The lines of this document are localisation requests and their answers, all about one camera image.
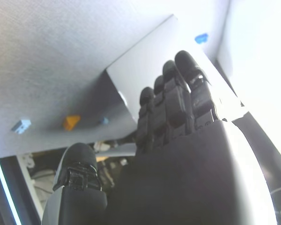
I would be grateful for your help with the cardboard box with flaps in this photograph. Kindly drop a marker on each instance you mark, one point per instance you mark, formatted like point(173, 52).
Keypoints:
point(154, 58)

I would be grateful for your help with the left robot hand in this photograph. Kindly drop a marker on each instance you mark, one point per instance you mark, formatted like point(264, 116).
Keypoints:
point(178, 182)

